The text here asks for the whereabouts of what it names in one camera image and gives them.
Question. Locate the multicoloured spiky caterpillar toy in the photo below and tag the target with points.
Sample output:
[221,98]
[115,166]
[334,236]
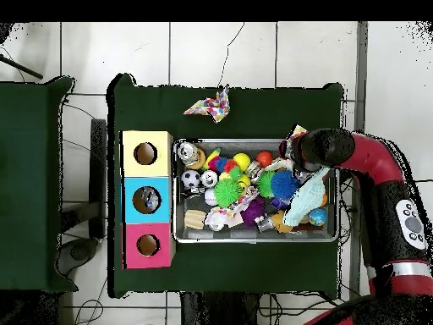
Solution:
[222,164]

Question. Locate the green spiky rubber ball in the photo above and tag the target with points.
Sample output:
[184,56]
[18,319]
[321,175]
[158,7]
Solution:
[265,184]
[228,191]

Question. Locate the whitish foil wrapper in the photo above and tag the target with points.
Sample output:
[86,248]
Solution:
[220,218]

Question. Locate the colourful patterned cloth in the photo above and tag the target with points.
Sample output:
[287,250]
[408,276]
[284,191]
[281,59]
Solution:
[215,107]

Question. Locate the mint green knitted cloth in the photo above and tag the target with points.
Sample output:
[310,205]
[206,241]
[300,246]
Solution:
[308,196]

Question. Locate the polka dot cloth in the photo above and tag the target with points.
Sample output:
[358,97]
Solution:
[298,131]

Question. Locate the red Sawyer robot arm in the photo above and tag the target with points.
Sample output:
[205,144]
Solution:
[379,169]

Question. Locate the shallow clear mesh bin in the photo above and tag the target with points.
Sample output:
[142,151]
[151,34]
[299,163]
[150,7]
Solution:
[203,237]

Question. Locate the wooden box with three holes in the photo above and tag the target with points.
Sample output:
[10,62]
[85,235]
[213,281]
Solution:
[146,184]

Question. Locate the small open silver can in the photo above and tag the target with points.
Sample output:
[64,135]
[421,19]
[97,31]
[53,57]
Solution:
[210,178]

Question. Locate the black and white soccer ball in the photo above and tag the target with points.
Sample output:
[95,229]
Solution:
[191,179]

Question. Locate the orange ball with cream dots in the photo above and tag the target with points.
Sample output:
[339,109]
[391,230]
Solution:
[198,161]

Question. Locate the plain yellow ball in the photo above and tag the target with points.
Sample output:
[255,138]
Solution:
[241,161]

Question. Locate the crushed silver drink can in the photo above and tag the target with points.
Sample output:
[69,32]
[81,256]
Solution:
[187,152]

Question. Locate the flat wooden block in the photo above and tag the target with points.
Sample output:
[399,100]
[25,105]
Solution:
[195,219]

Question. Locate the small red ball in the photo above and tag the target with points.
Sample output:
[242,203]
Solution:
[264,158]

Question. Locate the blue spiky rubber ball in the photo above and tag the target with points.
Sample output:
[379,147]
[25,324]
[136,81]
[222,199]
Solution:
[285,185]

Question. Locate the dark green table cloth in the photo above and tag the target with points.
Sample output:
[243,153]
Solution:
[284,101]
[34,169]

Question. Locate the black panel stand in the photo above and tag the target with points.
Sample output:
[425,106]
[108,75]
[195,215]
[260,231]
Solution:
[99,176]

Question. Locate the grey stand base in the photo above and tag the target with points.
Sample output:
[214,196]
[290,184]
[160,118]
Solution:
[82,252]

